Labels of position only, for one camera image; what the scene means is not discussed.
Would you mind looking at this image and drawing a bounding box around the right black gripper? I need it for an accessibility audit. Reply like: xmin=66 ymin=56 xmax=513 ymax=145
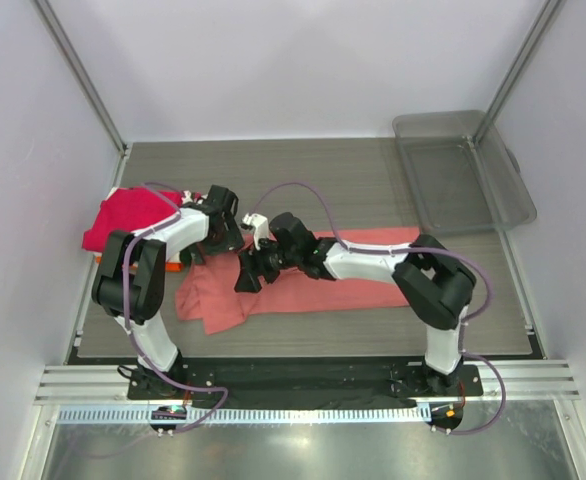
xmin=235 ymin=234 xmax=300 ymax=295

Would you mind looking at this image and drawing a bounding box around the salmon pink t shirt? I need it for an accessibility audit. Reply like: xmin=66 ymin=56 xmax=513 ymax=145
xmin=174 ymin=253 xmax=408 ymax=335

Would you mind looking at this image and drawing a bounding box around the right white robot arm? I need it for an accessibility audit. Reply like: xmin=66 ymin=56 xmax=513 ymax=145
xmin=234 ymin=212 xmax=476 ymax=396

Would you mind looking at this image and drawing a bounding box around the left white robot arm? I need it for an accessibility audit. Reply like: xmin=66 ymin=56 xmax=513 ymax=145
xmin=91 ymin=183 xmax=244 ymax=399

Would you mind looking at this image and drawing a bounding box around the magenta folded t shirt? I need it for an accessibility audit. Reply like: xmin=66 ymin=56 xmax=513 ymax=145
xmin=81 ymin=187 xmax=191 ymax=253

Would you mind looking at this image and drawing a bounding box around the clear plastic bin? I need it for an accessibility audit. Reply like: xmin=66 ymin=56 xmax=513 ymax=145
xmin=392 ymin=110 xmax=537 ymax=236

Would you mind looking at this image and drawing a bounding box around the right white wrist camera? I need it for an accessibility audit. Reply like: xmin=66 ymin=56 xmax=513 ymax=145
xmin=242 ymin=213 xmax=270 ymax=250

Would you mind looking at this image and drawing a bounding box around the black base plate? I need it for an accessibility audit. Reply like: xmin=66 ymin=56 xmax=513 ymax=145
xmin=127 ymin=355 xmax=484 ymax=407

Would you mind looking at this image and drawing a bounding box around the slotted white cable duct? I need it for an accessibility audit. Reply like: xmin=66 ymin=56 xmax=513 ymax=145
xmin=57 ymin=404 xmax=431 ymax=425

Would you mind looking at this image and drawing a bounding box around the aluminium frame rail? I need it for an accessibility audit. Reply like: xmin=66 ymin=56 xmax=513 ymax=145
xmin=35 ymin=365 xmax=129 ymax=405

